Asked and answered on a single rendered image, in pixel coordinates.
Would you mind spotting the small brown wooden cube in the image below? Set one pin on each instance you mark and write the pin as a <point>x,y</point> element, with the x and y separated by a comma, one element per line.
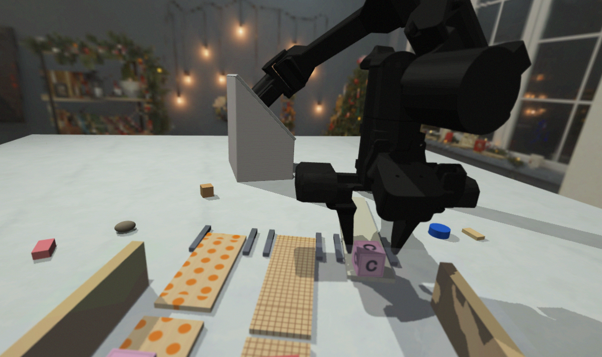
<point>206,190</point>

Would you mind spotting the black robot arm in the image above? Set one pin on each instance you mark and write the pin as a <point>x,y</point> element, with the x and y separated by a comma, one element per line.
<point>453,81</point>

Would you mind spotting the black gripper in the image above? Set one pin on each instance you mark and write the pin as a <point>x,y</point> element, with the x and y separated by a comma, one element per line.
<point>319,183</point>

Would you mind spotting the blue short cylinder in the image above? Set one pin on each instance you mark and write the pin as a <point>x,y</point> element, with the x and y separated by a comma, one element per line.
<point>439,231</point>

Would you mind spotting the dark brown oval stone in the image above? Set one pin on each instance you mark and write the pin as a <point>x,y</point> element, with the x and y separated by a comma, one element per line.
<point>125,226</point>

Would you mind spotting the red rectangular block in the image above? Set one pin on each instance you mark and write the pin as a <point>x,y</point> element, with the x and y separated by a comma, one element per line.
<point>43,249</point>

